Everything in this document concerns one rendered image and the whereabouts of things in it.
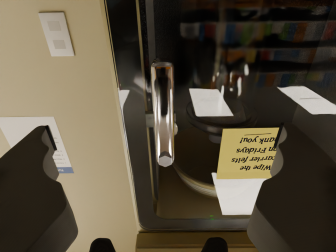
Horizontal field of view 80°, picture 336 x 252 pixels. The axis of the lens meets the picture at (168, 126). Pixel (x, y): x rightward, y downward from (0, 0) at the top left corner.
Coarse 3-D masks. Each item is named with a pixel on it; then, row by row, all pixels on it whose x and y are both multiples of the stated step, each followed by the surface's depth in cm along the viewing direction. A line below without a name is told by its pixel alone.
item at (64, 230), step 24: (24, 144) 9; (48, 144) 11; (0, 168) 8; (24, 168) 8; (48, 168) 9; (0, 192) 7; (24, 192) 7; (48, 192) 7; (0, 216) 6; (24, 216) 6; (48, 216) 6; (72, 216) 7; (0, 240) 6; (24, 240) 6; (48, 240) 6; (72, 240) 7
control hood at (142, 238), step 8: (144, 232) 34; (152, 232) 34; (160, 232) 33; (168, 232) 33; (176, 232) 33; (184, 232) 33; (192, 232) 33; (200, 232) 33; (208, 232) 33; (216, 232) 33; (224, 232) 33; (232, 232) 33; (240, 232) 33; (136, 240) 33; (144, 240) 32; (152, 240) 32; (160, 240) 32; (168, 240) 32; (176, 240) 32; (184, 240) 32; (192, 240) 32; (200, 240) 32; (232, 240) 32; (240, 240) 32; (248, 240) 32; (136, 248) 32; (144, 248) 32; (152, 248) 32; (160, 248) 31; (168, 248) 31; (176, 248) 31; (184, 248) 31; (192, 248) 31; (200, 248) 31; (232, 248) 31; (240, 248) 31; (248, 248) 31; (256, 248) 31
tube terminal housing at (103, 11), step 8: (104, 8) 17; (104, 16) 17; (104, 24) 18; (104, 32) 18; (112, 64) 19; (112, 72) 20; (112, 80) 20; (120, 112) 22; (120, 120) 23; (120, 128) 23; (128, 160) 26; (128, 168) 26; (128, 176) 27; (136, 216) 32; (136, 224) 33
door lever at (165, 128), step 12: (156, 60) 14; (168, 60) 14; (156, 72) 13; (168, 72) 13; (156, 84) 14; (168, 84) 14; (156, 96) 14; (168, 96) 14; (156, 108) 15; (168, 108) 15; (156, 120) 15; (168, 120) 15; (156, 132) 16; (168, 132) 16; (156, 144) 17; (168, 144) 17; (156, 156) 17; (168, 156) 17
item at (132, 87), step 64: (128, 0) 16; (192, 0) 16; (256, 0) 16; (320, 0) 16; (128, 64) 18; (192, 64) 18; (256, 64) 18; (320, 64) 18; (128, 128) 22; (192, 128) 22; (320, 128) 22; (192, 192) 27; (256, 192) 27
